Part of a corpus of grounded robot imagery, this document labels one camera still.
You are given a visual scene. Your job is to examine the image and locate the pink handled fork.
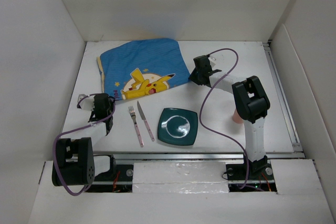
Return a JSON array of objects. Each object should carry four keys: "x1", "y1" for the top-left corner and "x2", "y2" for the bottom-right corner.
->
[{"x1": 129, "y1": 106, "x2": 144, "y2": 147}]

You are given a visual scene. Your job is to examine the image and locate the pink handled knife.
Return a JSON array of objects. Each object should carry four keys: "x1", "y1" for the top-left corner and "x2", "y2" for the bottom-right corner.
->
[{"x1": 137, "y1": 101, "x2": 155, "y2": 142}]

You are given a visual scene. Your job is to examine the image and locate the blue Pikachu placemat cloth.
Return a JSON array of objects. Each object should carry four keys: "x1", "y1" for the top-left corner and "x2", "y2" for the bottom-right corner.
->
[{"x1": 97, "y1": 38, "x2": 190, "y2": 100}]

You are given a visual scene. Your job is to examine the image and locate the dark green square plate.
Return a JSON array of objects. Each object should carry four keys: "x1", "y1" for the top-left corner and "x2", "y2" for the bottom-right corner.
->
[{"x1": 157, "y1": 108, "x2": 198, "y2": 146}]

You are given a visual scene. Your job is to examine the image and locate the pink plastic cup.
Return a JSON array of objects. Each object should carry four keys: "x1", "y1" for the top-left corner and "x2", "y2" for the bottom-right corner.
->
[{"x1": 232, "y1": 110, "x2": 243, "y2": 124}]

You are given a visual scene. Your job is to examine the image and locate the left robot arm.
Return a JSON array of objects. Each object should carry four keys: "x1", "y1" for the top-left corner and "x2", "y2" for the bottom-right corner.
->
[{"x1": 52, "y1": 93, "x2": 117, "y2": 190}]

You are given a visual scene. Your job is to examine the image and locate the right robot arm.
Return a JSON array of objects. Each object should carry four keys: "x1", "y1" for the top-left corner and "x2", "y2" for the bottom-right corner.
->
[{"x1": 189, "y1": 55, "x2": 270, "y2": 180}]

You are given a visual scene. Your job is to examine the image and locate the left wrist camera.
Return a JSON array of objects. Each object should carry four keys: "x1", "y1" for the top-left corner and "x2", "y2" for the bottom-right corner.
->
[{"x1": 76, "y1": 94, "x2": 95, "y2": 111}]

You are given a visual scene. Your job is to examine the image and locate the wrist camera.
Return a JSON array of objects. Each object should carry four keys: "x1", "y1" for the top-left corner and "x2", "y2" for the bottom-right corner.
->
[
  {"x1": 76, "y1": 94, "x2": 95, "y2": 111},
  {"x1": 207, "y1": 54, "x2": 217, "y2": 68}
]

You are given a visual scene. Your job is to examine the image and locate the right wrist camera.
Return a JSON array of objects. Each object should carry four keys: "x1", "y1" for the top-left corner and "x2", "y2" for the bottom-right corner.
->
[{"x1": 207, "y1": 54, "x2": 217, "y2": 68}]

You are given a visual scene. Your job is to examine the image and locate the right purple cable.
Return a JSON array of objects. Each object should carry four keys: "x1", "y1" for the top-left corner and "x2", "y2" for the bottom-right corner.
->
[{"x1": 199, "y1": 48, "x2": 266, "y2": 192}]

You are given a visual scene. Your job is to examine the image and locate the aluminium rail frame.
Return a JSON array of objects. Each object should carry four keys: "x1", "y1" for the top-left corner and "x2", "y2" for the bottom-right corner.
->
[{"x1": 54, "y1": 40, "x2": 305, "y2": 186}]

